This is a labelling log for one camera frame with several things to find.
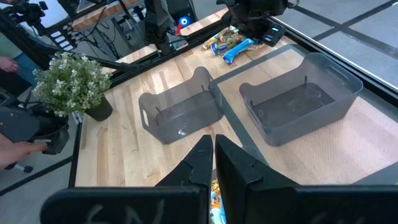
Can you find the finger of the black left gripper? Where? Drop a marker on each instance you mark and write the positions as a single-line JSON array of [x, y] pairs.
[[273, 35]]

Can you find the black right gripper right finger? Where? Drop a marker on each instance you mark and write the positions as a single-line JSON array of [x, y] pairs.
[[311, 205]]

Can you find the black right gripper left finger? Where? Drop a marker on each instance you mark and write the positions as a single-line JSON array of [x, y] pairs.
[[124, 205]]

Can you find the bright blue snack bar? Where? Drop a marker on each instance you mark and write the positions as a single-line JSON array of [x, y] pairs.
[[239, 51]]

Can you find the yellow-green granola bar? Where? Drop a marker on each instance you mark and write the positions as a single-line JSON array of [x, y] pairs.
[[210, 40]]

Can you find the teal Chewy granola bar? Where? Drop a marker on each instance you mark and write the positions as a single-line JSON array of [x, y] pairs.
[[215, 202]]

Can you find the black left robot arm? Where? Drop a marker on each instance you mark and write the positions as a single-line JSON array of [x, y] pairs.
[[157, 25]]

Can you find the small red tool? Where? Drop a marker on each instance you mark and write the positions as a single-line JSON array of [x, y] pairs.
[[178, 29]]

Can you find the grey translucent plastic bin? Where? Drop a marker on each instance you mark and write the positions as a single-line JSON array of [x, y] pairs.
[[295, 105], [186, 118]]

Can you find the person's hand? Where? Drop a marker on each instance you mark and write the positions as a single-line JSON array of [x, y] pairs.
[[7, 64], [18, 152]]

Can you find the artificial white-flowered potted plant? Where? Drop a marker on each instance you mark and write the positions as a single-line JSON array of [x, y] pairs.
[[71, 84]]

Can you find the wooden side table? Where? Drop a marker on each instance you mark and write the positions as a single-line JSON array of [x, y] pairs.
[[102, 12]]

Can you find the black power strip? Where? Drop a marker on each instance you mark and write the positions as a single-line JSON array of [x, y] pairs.
[[62, 40]]

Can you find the silver metal bracket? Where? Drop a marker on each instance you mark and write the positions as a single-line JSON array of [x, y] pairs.
[[77, 117]]

